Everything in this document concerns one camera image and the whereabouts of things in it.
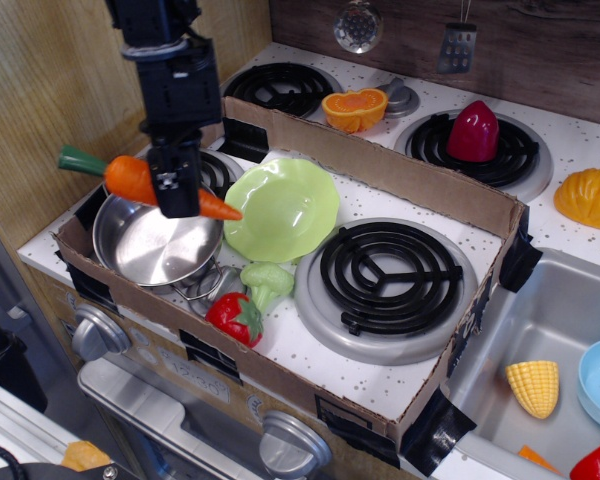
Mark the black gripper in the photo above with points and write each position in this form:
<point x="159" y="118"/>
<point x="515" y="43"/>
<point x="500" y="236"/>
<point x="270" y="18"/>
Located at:
<point x="181" y="95"/>

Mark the orange plastic toy carrot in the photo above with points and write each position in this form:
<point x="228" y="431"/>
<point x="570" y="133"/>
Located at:
<point x="130" y="178"/>

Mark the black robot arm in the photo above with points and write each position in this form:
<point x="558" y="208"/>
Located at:
<point x="151" y="28"/>

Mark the light green plastic plate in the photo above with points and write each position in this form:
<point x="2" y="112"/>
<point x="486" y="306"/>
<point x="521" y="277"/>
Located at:
<point x="289" y="207"/>

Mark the front left black burner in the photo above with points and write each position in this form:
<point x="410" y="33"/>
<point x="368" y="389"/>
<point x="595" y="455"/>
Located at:
<point x="219" y="171"/>

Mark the black burner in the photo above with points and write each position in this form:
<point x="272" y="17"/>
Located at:
<point x="384" y="291"/>
<point x="522" y="167"/>
<point x="291" y="88"/>
<point x="219" y="171"/>

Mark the stainless steel pot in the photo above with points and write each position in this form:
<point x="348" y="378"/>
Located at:
<point x="150" y="250"/>

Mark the brown cardboard fence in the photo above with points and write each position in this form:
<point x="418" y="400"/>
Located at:
<point x="362" y="411"/>

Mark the back left black burner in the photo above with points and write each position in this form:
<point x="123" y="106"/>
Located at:
<point x="291" y="88"/>

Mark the green toy broccoli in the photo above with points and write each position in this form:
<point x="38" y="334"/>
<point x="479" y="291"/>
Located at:
<point x="267" y="282"/>

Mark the red toy strawberry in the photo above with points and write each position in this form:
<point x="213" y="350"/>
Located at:
<point x="235" y="315"/>

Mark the orange toy citrus half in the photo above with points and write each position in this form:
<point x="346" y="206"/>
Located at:
<point x="355" y="111"/>

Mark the left silver stove knob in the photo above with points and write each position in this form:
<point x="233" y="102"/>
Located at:
<point x="97" y="334"/>

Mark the silver stove knob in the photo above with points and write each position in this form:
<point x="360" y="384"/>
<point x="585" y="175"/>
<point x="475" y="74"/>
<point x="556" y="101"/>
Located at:
<point x="97" y="334"/>
<point x="290" y="449"/>

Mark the metal hanging strainer ladle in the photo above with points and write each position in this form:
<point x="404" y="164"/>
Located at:
<point x="358" y="27"/>

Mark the silver stovetop centre knob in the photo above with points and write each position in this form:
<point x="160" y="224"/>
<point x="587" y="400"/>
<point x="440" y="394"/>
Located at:
<point x="402" y="100"/>

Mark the front right black burner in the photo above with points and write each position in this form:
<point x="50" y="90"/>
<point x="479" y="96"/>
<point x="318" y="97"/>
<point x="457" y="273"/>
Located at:
<point x="384" y="291"/>

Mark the dark red toy pepper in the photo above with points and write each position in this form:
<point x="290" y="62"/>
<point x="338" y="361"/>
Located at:
<point x="474" y="135"/>

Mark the metal toy spatula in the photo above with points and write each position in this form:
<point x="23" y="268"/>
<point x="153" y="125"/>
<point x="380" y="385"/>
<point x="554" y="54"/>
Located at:
<point x="458" y="44"/>

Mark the right silver stove knob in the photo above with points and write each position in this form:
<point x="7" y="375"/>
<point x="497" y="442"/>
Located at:
<point x="290" y="449"/>

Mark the back right black burner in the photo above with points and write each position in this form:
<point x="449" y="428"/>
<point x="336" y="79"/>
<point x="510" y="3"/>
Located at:
<point x="522" y="167"/>

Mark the yellow toy squash half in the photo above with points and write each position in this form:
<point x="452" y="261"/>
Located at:
<point x="578" y="197"/>

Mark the yellow toy corn piece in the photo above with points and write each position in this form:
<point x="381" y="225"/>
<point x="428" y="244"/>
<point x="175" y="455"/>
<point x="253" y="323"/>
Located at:
<point x="535" y="385"/>

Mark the orange toy piece in sink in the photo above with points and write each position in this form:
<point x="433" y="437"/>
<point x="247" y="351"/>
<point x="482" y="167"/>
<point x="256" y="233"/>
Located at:
<point x="528" y="453"/>

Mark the silver oven door handle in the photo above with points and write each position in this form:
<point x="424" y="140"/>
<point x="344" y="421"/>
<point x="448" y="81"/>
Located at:
<point x="176" y="436"/>

